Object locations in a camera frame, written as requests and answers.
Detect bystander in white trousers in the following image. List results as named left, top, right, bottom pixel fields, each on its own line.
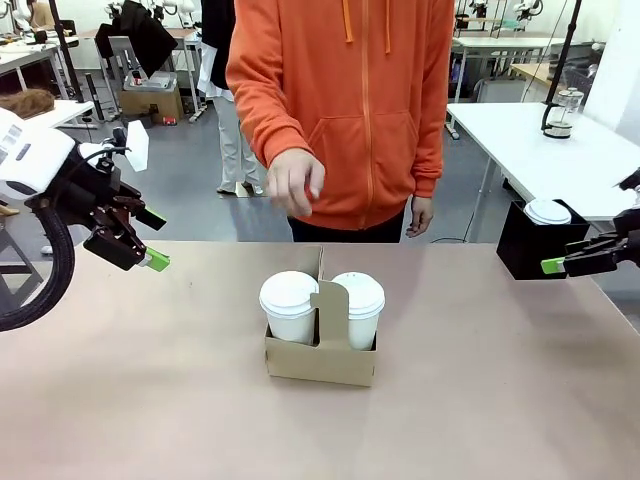
left=198, top=0, right=265, bottom=197

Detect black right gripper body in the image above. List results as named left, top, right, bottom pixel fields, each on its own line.
left=613, top=207, right=640, bottom=269

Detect white paper cup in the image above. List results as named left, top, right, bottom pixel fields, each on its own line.
left=263, top=304, right=319, bottom=346
left=345, top=310, right=382, bottom=351

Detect seated background person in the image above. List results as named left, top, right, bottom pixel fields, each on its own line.
left=23, top=0, right=55, bottom=30

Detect orange zip hoodie torso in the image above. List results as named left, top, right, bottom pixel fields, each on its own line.
left=224, top=0, right=456, bottom=231

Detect person left forearm orange sleeve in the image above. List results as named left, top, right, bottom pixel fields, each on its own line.
left=411, top=89, right=448, bottom=200

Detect brown cardboard box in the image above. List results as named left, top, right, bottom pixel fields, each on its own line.
left=118, top=82, right=185, bottom=126

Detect white plastic cup lid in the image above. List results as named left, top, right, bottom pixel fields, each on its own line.
left=331, top=271, right=387, bottom=320
left=258, top=270, right=321, bottom=318

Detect brown furry object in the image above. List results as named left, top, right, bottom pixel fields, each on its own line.
left=0, top=88, right=55, bottom=120

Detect person right hand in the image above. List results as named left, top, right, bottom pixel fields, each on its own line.
left=266, top=149, right=327, bottom=219

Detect white side table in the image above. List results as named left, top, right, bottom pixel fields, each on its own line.
left=446, top=102, right=640, bottom=236

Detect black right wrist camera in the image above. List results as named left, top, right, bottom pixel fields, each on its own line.
left=612, top=168, right=640, bottom=209

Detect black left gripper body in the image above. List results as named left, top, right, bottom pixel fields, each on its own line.
left=51, top=148, right=145, bottom=227

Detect black stand pole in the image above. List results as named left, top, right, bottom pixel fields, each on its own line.
left=546, top=0, right=584, bottom=107
left=48, top=0, right=84, bottom=101

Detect black trousers of person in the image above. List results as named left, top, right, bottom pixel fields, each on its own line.
left=287, top=204, right=406, bottom=245

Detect white workbench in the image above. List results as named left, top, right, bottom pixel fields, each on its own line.
left=0, top=99, right=96, bottom=132

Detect glass french press pitcher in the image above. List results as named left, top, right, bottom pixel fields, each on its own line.
left=541, top=87, right=584, bottom=140

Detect person left hand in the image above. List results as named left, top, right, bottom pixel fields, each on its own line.
left=405, top=196, right=435, bottom=239

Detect grey background table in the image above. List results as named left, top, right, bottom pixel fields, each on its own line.
left=452, top=33, right=569, bottom=101

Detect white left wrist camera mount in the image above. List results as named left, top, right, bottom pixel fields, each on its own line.
left=79, top=119, right=150, bottom=175

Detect brown cardboard cup carrier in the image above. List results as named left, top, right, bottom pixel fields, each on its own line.
left=263, top=244, right=380, bottom=388

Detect black hanging jacket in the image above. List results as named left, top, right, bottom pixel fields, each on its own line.
left=94, top=0, right=180, bottom=80

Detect person right forearm orange sleeve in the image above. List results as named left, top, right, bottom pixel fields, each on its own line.
left=225, top=69, right=315, bottom=170

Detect black lid holder box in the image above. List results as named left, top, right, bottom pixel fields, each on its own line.
left=496, top=198, right=592, bottom=281

